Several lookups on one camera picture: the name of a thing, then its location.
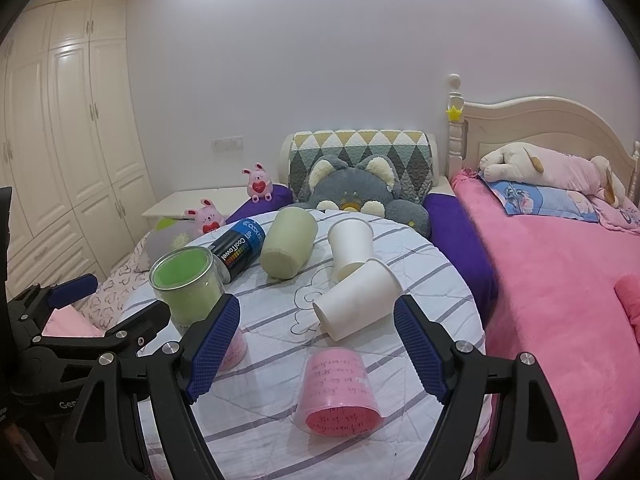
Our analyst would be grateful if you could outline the green pink labelled can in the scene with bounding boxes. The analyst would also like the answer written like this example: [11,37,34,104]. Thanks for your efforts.
[148,246,250,373]

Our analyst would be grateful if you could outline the pale green cup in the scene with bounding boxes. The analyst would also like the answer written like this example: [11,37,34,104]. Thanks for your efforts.
[260,207,318,280]

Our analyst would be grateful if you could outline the pink plastic cup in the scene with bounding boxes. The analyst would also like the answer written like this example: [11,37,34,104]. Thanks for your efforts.
[293,348,383,438]

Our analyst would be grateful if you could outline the white paper cup near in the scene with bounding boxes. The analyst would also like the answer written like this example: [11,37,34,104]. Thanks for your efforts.
[312,258,402,341]

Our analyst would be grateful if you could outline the white paper cup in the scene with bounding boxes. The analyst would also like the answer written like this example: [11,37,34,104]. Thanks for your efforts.
[312,258,402,341]
[328,218,374,282]

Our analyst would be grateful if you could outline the white paper cup far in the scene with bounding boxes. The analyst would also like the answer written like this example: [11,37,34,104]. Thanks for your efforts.
[328,218,374,282]

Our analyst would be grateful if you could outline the pink folded blanket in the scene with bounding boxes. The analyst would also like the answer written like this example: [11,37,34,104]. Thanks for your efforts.
[42,306,104,338]

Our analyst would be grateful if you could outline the heart pattern sheet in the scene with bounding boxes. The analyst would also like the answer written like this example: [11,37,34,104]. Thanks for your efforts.
[75,247,149,330]

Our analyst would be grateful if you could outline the grey flower pillow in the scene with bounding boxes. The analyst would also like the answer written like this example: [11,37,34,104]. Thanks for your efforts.
[134,219,198,273]

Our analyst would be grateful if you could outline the blue black can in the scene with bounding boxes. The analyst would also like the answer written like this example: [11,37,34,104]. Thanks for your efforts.
[208,219,266,285]

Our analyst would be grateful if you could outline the pink pig plush near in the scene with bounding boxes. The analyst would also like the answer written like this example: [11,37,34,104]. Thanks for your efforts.
[184,198,226,236]

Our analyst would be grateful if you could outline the pink pig plush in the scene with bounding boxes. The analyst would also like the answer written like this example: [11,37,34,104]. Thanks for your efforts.
[242,162,273,203]
[184,198,226,236]

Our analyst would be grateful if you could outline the cream wardrobe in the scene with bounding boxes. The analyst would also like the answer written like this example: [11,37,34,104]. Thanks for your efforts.
[1,0,155,295]

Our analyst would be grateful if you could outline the pink pig plush far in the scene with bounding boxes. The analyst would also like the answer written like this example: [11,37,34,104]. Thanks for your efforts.
[242,162,273,203]

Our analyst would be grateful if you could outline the striped white quilt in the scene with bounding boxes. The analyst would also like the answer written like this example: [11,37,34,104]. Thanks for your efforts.
[117,208,497,480]

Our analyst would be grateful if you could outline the blue cartoon pillow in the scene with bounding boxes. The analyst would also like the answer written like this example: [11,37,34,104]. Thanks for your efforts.
[478,174,599,223]

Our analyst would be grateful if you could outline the grey cat plush cushion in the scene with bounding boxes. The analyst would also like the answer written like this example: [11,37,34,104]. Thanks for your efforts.
[296,155,431,238]

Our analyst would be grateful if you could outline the diamond pattern bolster pillow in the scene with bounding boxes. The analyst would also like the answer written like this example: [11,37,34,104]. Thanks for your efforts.
[278,129,440,204]

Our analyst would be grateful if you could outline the cream wooden headboard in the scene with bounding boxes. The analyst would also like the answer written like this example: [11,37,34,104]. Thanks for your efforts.
[446,74,639,203]

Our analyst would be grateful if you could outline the yellow star sticker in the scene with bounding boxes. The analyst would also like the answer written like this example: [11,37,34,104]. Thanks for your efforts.
[446,105,463,122]

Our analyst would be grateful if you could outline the wall socket plate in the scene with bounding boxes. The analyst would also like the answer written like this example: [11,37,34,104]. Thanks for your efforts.
[212,136,243,153]

